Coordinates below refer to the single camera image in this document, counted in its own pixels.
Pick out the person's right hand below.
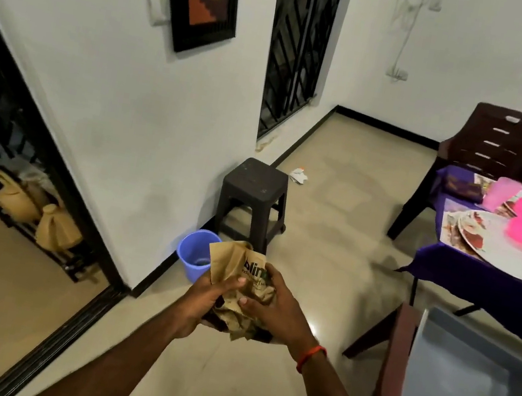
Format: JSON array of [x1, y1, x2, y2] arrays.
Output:
[[230, 259, 334, 366]]

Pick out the person's left hand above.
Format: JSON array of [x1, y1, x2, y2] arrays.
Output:
[[163, 261, 251, 351]]

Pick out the brown paper bag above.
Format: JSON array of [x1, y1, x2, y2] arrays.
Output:
[[193, 235, 286, 346]]

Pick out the checkered purple orange cloth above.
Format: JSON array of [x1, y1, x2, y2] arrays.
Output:
[[439, 166, 490, 206]]

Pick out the pink plastic cup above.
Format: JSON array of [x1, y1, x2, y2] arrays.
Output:
[[478, 173, 522, 218]]

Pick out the person's left forearm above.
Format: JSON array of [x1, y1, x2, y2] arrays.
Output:
[[29, 294, 197, 396]]

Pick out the purple tablecloth table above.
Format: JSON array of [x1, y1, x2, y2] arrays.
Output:
[[386, 159, 522, 355]]

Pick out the red wrist thread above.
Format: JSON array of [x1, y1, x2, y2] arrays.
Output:
[[294, 340, 330, 379]]

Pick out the blue plastic bucket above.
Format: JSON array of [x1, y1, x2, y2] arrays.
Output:
[[172, 225, 227, 287]]

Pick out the black stool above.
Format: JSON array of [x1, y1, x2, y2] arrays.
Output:
[[209, 152, 298, 258]]

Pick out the crumpled white paper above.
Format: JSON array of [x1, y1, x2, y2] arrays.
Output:
[[286, 166, 311, 186]]

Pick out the tan clay jug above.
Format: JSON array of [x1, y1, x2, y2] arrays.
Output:
[[31, 198, 91, 261], [0, 166, 49, 229]]

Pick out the black metal grille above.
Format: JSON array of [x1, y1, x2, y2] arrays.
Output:
[[253, 0, 345, 151]]

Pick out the white wall switch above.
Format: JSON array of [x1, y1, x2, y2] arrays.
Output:
[[139, 0, 176, 30]]

